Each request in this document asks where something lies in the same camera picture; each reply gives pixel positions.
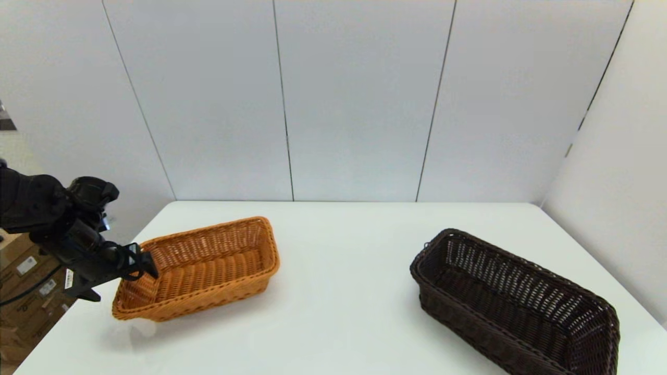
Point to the dark grey wall fixture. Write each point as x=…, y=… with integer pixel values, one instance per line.
x=6, y=122

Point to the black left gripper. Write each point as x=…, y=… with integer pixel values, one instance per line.
x=86, y=255

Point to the dark brown wicker basket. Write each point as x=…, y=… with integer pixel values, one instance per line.
x=500, y=302

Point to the brown cardboard box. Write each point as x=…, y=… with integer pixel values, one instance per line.
x=13, y=242
x=39, y=299
x=44, y=319
x=31, y=260
x=13, y=349

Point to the orange wicker basket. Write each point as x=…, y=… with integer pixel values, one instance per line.
x=208, y=271

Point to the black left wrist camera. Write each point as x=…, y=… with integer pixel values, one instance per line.
x=91, y=195

